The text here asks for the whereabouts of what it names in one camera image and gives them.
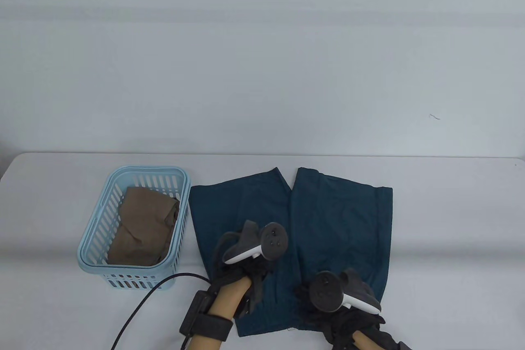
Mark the person's right forearm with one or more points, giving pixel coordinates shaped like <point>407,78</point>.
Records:
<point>361,341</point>

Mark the person's left forearm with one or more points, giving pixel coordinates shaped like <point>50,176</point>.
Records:
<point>221,296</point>

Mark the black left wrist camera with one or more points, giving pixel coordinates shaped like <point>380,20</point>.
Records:
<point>243,309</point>

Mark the grey white left controller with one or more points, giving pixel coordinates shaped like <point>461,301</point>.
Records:
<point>270,241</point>

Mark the brown folded cloth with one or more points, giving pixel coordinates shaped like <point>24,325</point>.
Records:
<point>139,223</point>

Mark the person's right hand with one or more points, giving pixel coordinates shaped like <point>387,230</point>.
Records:
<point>344,325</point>

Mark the teal shorts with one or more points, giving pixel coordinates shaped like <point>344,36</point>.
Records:
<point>336,227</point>

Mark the person's left hand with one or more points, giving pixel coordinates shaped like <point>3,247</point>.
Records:
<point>242,280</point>

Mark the light blue plastic basket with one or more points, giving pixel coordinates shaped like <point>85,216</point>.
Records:
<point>92,259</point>

